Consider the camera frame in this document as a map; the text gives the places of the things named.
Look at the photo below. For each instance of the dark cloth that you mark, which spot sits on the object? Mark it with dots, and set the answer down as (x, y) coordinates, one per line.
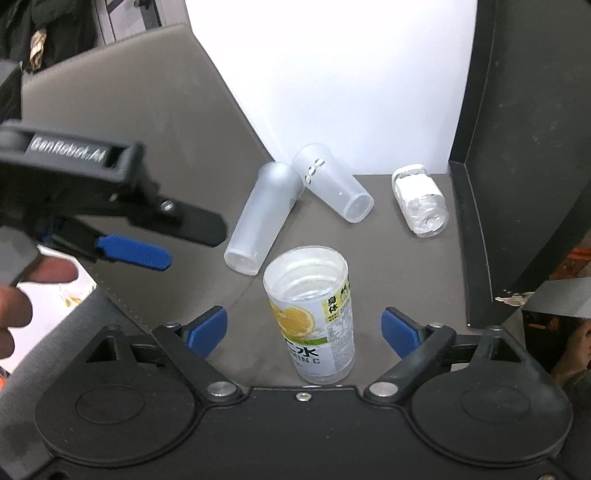
(64, 27)

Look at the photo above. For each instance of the orange object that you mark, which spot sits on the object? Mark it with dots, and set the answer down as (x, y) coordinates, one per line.
(579, 261)

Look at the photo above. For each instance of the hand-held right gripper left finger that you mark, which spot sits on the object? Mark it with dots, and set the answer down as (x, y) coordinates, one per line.
(210, 330)

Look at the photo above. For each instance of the lemon label clear cup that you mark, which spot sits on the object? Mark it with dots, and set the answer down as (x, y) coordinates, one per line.
(314, 332)

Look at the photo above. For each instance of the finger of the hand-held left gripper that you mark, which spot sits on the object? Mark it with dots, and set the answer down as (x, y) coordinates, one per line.
(194, 224)
(134, 251)

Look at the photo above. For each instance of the tall frosted cup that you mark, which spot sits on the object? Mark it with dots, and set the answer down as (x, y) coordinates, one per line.
(265, 217)

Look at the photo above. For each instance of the beige tag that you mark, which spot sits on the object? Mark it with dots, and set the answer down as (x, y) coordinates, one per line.
(38, 48)

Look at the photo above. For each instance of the person's left hand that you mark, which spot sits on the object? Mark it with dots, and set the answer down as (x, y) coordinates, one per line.
(53, 271)

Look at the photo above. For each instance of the clear plastic cup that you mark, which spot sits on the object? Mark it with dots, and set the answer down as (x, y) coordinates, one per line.
(334, 184)

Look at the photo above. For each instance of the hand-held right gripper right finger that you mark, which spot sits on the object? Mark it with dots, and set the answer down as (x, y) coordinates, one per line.
(398, 328)

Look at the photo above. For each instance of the black panel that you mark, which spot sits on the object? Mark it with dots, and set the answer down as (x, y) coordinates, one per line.
(531, 138)

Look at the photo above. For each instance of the white label clear cup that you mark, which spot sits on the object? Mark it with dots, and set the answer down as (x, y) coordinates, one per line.
(418, 198)

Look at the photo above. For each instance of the white printed paper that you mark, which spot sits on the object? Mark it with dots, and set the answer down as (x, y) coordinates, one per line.
(69, 295)

